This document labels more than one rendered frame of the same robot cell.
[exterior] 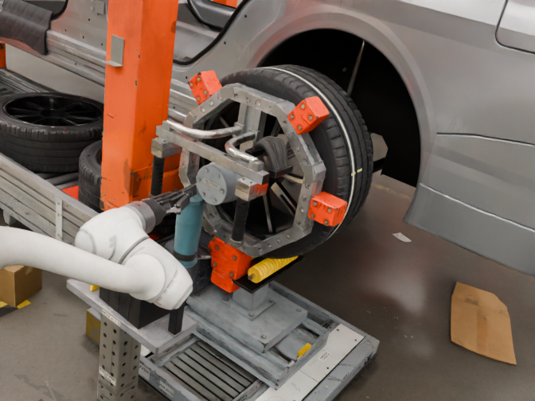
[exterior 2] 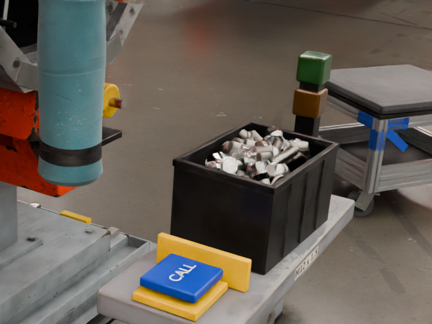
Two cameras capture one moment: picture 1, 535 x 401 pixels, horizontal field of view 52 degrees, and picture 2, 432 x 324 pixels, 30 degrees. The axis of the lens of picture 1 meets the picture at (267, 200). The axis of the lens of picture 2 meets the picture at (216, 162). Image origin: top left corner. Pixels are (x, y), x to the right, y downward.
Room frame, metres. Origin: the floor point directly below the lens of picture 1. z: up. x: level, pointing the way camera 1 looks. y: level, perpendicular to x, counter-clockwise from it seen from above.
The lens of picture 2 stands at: (1.55, 1.30, 0.92)
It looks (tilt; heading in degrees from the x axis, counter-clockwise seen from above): 21 degrees down; 263
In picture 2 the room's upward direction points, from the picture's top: 5 degrees clockwise
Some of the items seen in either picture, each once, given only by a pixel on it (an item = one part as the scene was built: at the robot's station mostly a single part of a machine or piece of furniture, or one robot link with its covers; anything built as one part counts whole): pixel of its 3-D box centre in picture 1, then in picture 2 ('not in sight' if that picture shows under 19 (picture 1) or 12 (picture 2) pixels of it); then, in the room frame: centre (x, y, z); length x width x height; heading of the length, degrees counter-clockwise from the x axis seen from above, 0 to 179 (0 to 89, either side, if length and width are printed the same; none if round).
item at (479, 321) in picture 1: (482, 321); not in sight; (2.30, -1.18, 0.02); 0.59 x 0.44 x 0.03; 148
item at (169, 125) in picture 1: (205, 116); not in sight; (1.61, 0.24, 1.03); 0.19 x 0.18 x 0.11; 148
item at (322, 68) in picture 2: not in sight; (314, 67); (1.29, 0.20, 0.64); 0.04 x 0.04 x 0.04; 58
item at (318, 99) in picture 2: not in sight; (310, 101); (1.29, 0.20, 0.59); 0.04 x 0.04 x 0.04; 58
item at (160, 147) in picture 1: (167, 145); not in sight; (1.58, 0.34, 0.93); 0.09 x 0.05 x 0.05; 148
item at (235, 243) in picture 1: (240, 219); not in sight; (1.37, 0.07, 0.83); 0.04 x 0.04 x 0.16
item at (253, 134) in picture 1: (255, 138); not in sight; (1.51, 0.07, 1.03); 0.19 x 0.18 x 0.11; 148
